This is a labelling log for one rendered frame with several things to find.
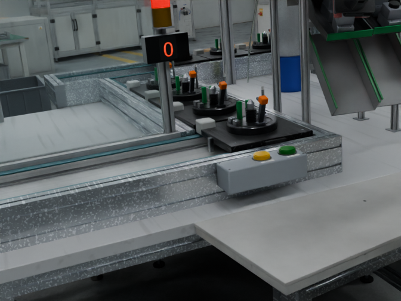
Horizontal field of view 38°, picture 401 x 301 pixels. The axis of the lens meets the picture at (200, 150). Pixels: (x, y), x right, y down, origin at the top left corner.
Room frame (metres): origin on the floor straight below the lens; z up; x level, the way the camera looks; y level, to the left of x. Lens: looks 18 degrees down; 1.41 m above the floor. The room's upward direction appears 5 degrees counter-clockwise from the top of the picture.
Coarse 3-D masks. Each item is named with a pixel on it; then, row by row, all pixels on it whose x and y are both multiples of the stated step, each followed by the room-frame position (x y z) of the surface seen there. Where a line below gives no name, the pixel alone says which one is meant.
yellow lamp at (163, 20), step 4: (152, 8) 1.56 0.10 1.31; (156, 8) 1.55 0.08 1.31; (160, 8) 1.55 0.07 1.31; (164, 8) 1.55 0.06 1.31; (168, 8) 1.56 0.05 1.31; (152, 12) 1.56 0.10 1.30; (156, 12) 1.55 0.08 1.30; (160, 12) 1.55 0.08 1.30; (164, 12) 1.55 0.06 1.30; (168, 12) 1.56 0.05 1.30; (152, 16) 1.57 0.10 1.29; (156, 16) 1.55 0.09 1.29; (160, 16) 1.55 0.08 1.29; (164, 16) 1.55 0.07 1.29; (168, 16) 1.56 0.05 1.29; (156, 20) 1.55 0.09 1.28; (160, 20) 1.55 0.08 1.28; (164, 20) 1.55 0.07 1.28; (168, 20) 1.56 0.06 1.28; (156, 24) 1.55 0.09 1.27; (160, 24) 1.55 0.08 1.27; (164, 24) 1.55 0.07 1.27; (168, 24) 1.55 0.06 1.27
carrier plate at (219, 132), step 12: (204, 132) 1.54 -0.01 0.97; (216, 132) 1.52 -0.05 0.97; (228, 132) 1.51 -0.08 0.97; (276, 132) 1.47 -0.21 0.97; (288, 132) 1.46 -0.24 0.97; (300, 132) 1.45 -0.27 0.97; (312, 132) 1.46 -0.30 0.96; (216, 144) 1.47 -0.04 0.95; (228, 144) 1.40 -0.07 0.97; (240, 144) 1.39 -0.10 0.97; (252, 144) 1.40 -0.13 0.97
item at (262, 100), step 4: (260, 96) 1.46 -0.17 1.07; (264, 96) 1.46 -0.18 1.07; (260, 100) 1.45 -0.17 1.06; (264, 100) 1.45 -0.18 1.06; (260, 104) 1.46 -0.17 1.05; (264, 104) 1.45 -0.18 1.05; (260, 108) 1.46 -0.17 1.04; (264, 108) 1.46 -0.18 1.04; (260, 112) 1.46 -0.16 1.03; (264, 112) 1.47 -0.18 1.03; (260, 116) 1.47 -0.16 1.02; (260, 120) 1.47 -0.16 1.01
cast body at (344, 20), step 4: (332, 20) 1.60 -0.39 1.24; (336, 20) 1.57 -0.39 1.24; (340, 20) 1.55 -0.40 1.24; (344, 20) 1.55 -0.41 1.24; (348, 20) 1.55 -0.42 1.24; (352, 20) 1.55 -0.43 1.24; (332, 24) 1.60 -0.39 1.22; (336, 24) 1.56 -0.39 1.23; (340, 24) 1.56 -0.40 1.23; (344, 24) 1.56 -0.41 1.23; (348, 24) 1.56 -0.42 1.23; (352, 24) 1.56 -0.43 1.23; (336, 28) 1.56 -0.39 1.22; (340, 28) 1.54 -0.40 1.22; (344, 28) 1.55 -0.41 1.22; (348, 28) 1.55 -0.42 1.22; (352, 28) 1.55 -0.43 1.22; (336, 32) 1.56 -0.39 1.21; (340, 32) 1.55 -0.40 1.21
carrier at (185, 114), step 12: (204, 96) 1.80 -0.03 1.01; (216, 96) 1.76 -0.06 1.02; (180, 108) 1.81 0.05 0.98; (192, 108) 1.76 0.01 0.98; (204, 108) 1.73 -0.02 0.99; (216, 108) 1.71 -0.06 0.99; (228, 108) 1.71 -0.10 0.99; (180, 120) 1.72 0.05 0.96; (192, 120) 1.67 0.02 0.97; (216, 120) 1.65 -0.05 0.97
